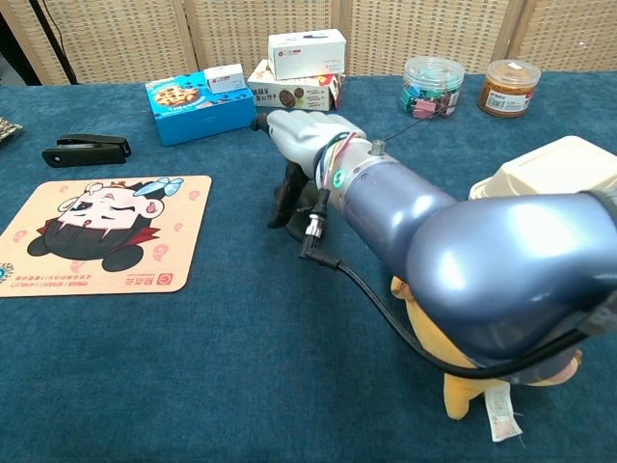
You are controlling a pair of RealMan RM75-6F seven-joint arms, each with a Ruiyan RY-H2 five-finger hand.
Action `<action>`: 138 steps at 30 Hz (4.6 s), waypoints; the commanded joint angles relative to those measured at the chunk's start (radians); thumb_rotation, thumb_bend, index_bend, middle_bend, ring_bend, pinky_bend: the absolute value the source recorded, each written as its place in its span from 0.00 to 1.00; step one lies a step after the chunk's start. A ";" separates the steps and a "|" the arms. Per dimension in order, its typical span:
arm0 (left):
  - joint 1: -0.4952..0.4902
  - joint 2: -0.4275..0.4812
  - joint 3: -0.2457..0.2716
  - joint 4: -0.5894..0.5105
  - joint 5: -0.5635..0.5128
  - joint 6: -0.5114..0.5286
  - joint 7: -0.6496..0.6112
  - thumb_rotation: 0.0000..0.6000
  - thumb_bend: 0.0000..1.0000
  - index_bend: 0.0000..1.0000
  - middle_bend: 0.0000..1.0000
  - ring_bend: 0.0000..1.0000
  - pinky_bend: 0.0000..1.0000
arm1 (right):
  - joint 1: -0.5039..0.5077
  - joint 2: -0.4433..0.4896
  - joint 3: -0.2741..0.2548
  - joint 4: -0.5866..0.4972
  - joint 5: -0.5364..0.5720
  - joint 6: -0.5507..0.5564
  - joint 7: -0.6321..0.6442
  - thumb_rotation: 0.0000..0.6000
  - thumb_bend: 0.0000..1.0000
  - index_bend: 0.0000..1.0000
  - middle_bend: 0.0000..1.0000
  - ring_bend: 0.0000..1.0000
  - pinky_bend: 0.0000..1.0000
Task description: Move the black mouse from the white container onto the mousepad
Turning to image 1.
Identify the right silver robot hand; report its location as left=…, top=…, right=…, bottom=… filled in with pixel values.
left=250, top=109, right=367, bottom=229

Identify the black computer mouse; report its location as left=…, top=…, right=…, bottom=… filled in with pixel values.
left=283, top=190, right=323, bottom=241

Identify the thin black cable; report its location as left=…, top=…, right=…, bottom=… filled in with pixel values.
left=383, top=101, right=454, bottom=145

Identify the white chocolate cookie box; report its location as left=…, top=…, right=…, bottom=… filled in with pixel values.
left=246, top=59, right=346, bottom=113

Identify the blue cookie box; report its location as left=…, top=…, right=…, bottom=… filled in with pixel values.
left=145, top=70, right=258, bottom=148

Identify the pink cartoon mouse pad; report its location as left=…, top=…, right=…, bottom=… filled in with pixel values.
left=0, top=175, right=213, bottom=299

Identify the white takeout clamshell box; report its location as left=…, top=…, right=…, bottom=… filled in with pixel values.
left=469, top=135, right=617, bottom=202

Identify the large white carton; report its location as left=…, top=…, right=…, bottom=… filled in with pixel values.
left=267, top=28, right=347, bottom=81

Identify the small white carton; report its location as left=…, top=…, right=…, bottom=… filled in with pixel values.
left=203, top=64, right=246, bottom=95

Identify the clear jar of binder clips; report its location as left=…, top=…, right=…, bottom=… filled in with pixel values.
left=399, top=56, right=466, bottom=121

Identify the woven folding screen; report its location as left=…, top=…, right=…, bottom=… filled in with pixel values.
left=0, top=0, right=617, bottom=87

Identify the clear jar of brown food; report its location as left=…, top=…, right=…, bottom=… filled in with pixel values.
left=478, top=59, right=542, bottom=119

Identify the black stapler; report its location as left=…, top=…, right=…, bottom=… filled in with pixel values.
left=40, top=134, right=132, bottom=169

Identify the blue table cloth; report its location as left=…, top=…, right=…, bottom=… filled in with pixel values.
left=0, top=70, right=617, bottom=463

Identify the black stand pole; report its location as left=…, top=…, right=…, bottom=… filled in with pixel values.
left=28, top=0, right=79, bottom=86

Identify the dark patterned pouch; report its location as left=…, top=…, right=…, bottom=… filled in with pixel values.
left=0, top=117, right=24, bottom=145

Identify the yellow plush toy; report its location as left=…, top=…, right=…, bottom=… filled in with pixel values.
left=389, top=276, right=584, bottom=443

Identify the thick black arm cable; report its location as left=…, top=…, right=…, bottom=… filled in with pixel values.
left=298, top=187, right=592, bottom=380

